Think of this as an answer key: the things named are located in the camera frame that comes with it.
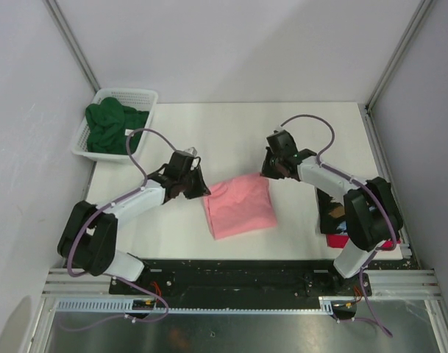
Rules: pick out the white slotted cable duct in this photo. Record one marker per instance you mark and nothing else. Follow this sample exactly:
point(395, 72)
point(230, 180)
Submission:
point(130, 306)

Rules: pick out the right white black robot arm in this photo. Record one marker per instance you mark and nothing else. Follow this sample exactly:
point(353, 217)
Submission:
point(371, 214)

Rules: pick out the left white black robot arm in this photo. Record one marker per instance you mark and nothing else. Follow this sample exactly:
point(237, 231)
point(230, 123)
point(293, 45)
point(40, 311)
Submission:
point(88, 242)

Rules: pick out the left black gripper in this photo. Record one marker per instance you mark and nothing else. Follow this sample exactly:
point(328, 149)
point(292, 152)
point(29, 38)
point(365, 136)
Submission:
point(201, 189)

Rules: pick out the pink t-shirt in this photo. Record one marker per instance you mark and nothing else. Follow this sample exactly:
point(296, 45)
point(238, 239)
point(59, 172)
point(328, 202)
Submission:
point(239, 205)

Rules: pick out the green t-shirt in basket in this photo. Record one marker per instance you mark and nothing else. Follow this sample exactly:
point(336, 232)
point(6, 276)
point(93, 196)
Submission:
point(110, 123)

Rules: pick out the right aluminium frame post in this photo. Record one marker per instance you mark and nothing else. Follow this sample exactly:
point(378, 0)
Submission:
point(412, 30)

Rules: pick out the red t-shirt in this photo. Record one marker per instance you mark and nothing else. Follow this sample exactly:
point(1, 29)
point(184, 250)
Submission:
point(338, 241)

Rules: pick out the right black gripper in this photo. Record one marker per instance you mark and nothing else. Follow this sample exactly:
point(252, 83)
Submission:
point(267, 171)

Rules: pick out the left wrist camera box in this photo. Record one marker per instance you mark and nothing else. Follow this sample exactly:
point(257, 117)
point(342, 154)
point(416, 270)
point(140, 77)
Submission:
point(183, 162)

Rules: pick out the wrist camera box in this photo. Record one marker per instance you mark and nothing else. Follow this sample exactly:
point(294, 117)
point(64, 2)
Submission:
point(183, 162)
point(282, 144)

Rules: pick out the black printed t-shirt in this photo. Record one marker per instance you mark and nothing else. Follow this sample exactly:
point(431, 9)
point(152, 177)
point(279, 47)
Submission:
point(332, 219)

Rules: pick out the aluminium frame post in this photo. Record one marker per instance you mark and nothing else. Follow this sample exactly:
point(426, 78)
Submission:
point(412, 30)
point(72, 43)

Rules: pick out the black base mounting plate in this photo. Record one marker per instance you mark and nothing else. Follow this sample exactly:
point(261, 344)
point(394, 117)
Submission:
point(309, 277)

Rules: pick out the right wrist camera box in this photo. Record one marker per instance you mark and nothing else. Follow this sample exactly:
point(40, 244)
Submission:
point(282, 144)

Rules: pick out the left aluminium frame post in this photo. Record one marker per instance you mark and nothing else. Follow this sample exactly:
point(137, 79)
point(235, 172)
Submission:
point(72, 43)

